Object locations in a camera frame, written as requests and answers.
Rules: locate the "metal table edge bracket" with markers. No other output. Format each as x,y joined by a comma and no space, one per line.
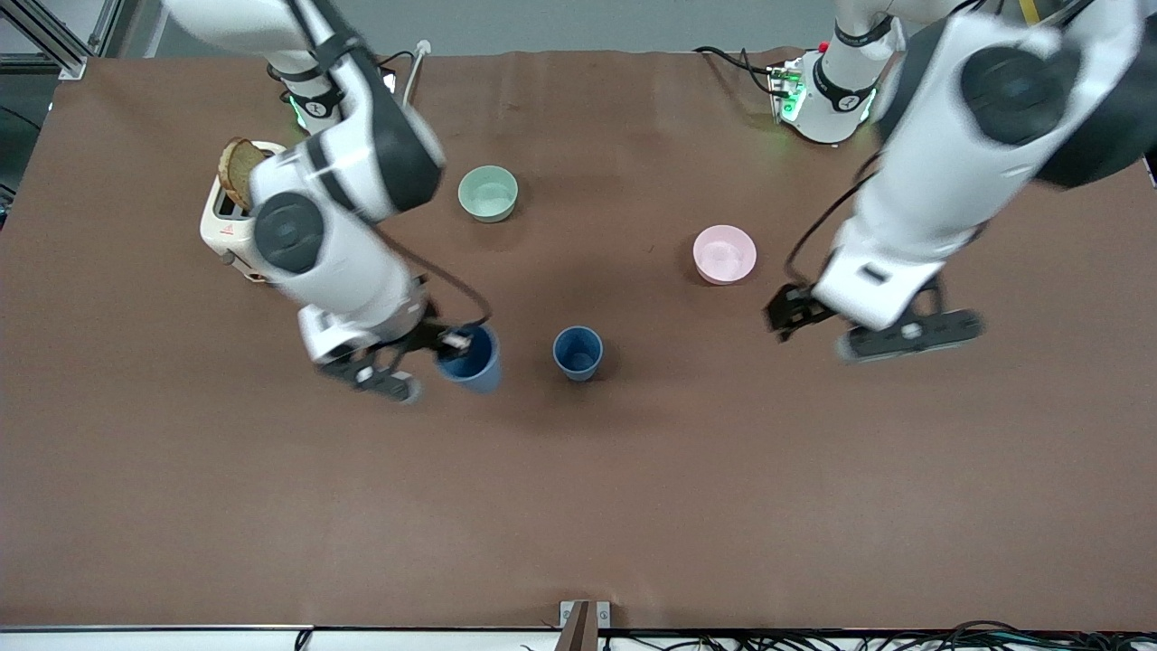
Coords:
569,613

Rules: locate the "aluminium frame profile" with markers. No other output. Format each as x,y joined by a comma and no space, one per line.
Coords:
68,59

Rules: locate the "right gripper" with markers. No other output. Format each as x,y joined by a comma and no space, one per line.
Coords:
427,333

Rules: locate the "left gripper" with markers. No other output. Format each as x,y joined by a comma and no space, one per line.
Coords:
788,309

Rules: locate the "green bowl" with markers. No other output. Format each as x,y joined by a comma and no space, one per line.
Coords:
488,193

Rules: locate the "blue plastic cup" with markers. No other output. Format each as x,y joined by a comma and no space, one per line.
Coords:
578,354
475,371

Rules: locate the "cream white toaster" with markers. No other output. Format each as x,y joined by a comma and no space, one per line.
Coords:
230,237

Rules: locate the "brown bread slice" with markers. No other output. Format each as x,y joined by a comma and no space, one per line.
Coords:
237,172

